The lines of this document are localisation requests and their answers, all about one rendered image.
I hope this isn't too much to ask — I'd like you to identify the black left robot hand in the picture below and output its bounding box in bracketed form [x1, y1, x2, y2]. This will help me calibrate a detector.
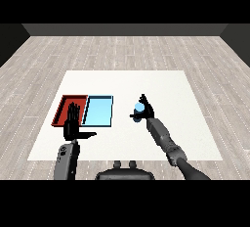
[62, 102, 98, 142]

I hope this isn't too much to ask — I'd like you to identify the light blue shallow open box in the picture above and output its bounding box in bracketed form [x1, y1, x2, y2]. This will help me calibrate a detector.
[80, 94, 114, 128]

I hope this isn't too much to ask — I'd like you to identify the dark grey robot body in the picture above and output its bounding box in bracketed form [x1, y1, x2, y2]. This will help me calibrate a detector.
[95, 160, 155, 181]

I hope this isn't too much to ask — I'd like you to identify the red shallow open box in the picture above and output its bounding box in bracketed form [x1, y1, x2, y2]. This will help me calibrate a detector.
[51, 94, 89, 128]

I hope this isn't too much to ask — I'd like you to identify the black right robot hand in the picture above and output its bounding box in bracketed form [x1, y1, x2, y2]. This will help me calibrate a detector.
[129, 93, 155, 120]

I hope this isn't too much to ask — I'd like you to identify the small blue can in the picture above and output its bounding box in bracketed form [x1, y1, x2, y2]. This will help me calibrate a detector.
[133, 102, 146, 123]

